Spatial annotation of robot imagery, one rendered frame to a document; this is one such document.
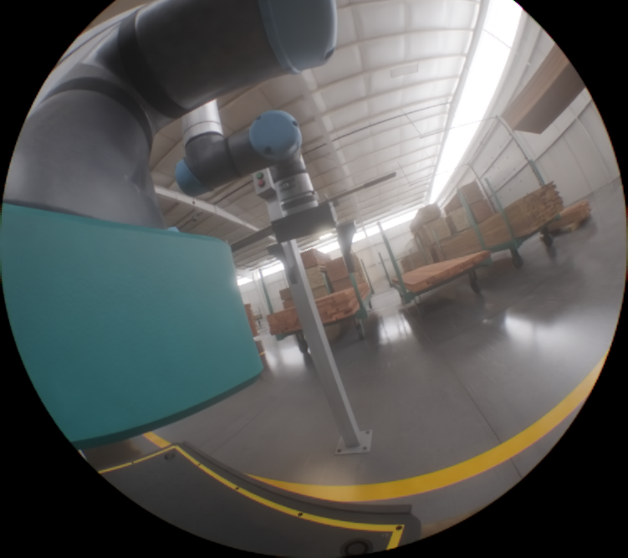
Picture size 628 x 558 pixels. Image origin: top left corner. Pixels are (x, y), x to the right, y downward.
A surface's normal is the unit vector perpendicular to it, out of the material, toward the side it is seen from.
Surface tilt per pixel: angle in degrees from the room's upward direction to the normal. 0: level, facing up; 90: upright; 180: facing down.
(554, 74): 90
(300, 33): 174
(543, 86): 90
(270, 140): 115
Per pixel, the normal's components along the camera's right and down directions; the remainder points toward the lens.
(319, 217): -0.24, 0.25
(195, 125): 0.12, 0.09
